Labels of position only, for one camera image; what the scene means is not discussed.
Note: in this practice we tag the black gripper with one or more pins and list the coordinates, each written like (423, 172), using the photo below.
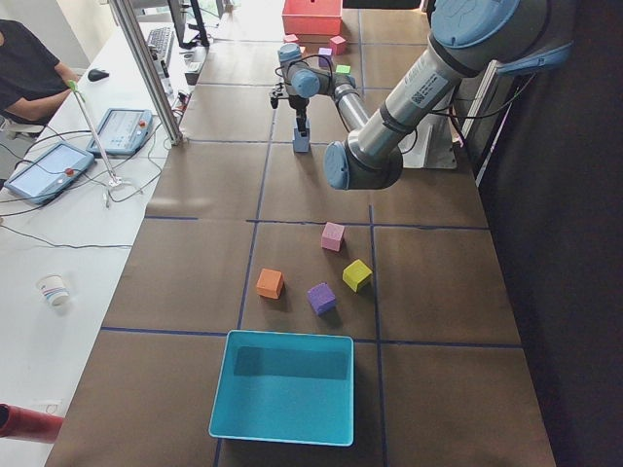
(300, 107)

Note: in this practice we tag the light blue block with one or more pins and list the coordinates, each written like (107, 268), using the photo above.
(301, 146)
(297, 133)

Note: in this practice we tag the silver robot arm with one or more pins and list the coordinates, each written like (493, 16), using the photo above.
(523, 36)

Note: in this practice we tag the purple foam block right side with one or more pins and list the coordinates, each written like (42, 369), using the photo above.
(325, 58)

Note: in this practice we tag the purple foam block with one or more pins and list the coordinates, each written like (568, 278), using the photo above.
(325, 58)
(321, 298)

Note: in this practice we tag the magenta foam block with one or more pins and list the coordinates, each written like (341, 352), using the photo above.
(338, 45)

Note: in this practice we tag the pink plastic bin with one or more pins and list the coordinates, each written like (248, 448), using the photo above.
(307, 17)

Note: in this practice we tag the pink foam block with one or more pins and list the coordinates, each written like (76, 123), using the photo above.
(332, 236)

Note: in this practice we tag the keyboard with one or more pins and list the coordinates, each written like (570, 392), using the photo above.
(159, 42)

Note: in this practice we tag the yellow foam block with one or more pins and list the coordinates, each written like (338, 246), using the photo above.
(357, 275)

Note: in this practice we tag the orange foam block left side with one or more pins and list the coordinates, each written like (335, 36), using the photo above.
(270, 283)

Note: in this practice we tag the teach pendant far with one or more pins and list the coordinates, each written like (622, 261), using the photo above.
(123, 132)

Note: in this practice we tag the teach pendant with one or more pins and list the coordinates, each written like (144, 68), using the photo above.
(50, 174)
(123, 132)

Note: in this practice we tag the purple foam block left side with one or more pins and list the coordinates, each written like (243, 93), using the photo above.
(321, 298)

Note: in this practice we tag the computer mouse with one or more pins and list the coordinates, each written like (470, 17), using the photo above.
(96, 75)

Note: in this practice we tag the teach pendant near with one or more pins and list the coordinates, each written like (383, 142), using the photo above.
(50, 174)

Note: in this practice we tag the person in black shirt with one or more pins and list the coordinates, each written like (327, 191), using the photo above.
(34, 82)

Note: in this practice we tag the teal plastic bin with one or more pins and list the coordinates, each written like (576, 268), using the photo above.
(285, 388)

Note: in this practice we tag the paper cup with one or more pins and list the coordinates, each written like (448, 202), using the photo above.
(53, 289)

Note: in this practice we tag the red cylinder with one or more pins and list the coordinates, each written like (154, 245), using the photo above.
(26, 425)

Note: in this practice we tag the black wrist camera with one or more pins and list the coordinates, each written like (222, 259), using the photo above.
(278, 93)

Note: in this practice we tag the white mounting post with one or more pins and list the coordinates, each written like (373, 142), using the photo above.
(430, 145)

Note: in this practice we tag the aluminium frame post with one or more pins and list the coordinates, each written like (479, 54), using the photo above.
(125, 16)

